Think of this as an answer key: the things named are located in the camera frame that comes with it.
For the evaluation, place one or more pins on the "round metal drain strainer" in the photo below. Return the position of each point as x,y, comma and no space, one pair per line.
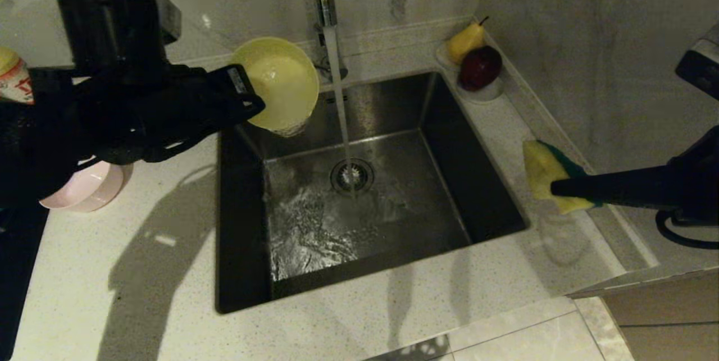
362,173

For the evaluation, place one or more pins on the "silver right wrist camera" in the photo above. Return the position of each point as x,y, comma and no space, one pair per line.
699,66

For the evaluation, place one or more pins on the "dark red apple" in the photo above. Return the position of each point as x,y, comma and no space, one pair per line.
478,69

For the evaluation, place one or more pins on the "yellow dish soap bottle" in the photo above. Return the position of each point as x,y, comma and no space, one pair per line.
12,77

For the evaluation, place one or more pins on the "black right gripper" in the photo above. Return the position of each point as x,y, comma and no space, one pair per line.
702,176

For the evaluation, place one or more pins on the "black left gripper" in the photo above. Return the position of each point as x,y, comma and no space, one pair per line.
202,97

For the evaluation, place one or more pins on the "yellow green sponge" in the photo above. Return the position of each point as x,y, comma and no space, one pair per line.
539,170

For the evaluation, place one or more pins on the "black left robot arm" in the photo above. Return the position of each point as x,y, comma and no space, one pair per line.
84,97

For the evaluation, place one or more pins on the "stainless steel sink basin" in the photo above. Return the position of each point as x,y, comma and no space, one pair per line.
427,220

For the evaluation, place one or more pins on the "pink plastic bowl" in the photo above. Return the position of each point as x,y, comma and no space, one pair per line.
90,190

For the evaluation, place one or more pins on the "yellow plastic bowl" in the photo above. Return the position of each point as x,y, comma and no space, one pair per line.
283,83

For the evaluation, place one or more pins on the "yellow pear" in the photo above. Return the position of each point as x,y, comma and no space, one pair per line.
463,44

